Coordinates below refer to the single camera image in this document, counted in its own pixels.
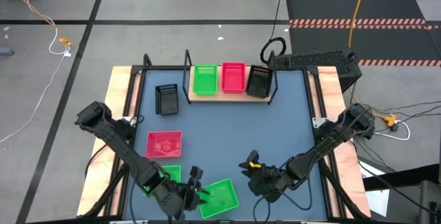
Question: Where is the white paper sheet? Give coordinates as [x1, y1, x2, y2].
[358, 160, 391, 217]

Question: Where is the green plastic basket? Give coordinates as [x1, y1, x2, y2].
[192, 64, 218, 96]
[198, 178, 240, 219]
[143, 164, 182, 197]

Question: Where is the yellow cable orange connector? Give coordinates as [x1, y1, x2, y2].
[0, 0, 73, 48]

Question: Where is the red plastic basket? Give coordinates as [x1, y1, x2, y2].
[220, 61, 247, 94]
[145, 130, 183, 159]

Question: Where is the black aluminium table frame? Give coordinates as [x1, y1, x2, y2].
[103, 64, 345, 224]

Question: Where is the black coiled hanging cable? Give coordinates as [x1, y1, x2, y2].
[260, 0, 287, 65]

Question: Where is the black hazard striped floor mat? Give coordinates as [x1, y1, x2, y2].
[288, 23, 441, 67]
[285, 0, 427, 26]

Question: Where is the long white floor cable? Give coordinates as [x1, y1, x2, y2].
[0, 0, 72, 144]

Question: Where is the black floor cable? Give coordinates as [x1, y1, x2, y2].
[378, 100, 441, 114]

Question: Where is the hanging yellow cable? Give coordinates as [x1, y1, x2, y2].
[347, 0, 370, 49]

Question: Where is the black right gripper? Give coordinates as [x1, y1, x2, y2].
[238, 161, 294, 203]

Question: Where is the short white cable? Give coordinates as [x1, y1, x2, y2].
[373, 120, 411, 141]

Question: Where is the grey box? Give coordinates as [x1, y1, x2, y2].
[418, 179, 441, 224]

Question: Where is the orange power plug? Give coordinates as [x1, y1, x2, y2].
[380, 113, 397, 128]

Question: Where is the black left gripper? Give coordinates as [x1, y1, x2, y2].
[151, 178, 211, 220]

